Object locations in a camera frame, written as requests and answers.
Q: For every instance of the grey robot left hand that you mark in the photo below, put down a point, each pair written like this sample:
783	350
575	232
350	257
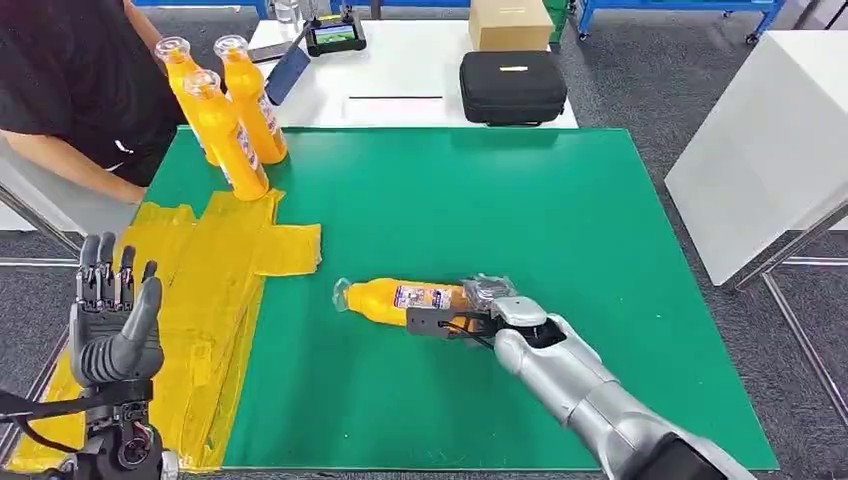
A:
112	344

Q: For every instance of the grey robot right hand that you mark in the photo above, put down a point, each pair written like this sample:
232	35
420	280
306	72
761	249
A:
489	291

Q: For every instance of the orange drink bottle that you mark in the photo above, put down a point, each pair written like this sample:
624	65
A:
255	99
384	301
177	73
228	142

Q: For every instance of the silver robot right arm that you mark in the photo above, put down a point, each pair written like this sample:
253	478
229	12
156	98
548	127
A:
583	391

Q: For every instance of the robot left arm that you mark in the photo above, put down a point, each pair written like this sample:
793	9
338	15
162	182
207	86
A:
122	444

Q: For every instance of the green table mat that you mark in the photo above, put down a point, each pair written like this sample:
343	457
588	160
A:
503	212

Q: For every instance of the yellow plastic sheet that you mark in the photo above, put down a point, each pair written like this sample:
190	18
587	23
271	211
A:
205	278

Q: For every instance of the white table beside person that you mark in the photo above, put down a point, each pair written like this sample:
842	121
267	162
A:
73	212

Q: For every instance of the black zip case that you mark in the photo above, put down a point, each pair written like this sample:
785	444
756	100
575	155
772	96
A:
513	89

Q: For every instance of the thin black pen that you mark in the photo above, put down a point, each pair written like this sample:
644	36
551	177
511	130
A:
397	98

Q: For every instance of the white desk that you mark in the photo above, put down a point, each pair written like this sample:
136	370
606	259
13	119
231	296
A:
397	69

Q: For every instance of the person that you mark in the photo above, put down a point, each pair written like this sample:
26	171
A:
79	79

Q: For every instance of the cardboard box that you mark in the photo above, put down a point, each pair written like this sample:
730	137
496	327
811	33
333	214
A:
510	23

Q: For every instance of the green crate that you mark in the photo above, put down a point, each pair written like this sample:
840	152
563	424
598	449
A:
560	16

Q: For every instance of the blue tablet folio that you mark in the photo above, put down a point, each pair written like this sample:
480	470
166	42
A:
289	73

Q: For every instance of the black handheld screen controller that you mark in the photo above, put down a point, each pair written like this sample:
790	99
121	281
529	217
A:
336	34

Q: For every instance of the white angled side table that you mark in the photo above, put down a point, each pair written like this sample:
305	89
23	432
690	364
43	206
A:
762	146

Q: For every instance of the dark smartphone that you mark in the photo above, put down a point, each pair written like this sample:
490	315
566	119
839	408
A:
268	52

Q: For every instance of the clear drinking glass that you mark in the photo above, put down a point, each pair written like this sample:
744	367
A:
286	9

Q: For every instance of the blue metal rack frame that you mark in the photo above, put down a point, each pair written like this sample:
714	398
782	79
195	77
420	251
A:
676	5

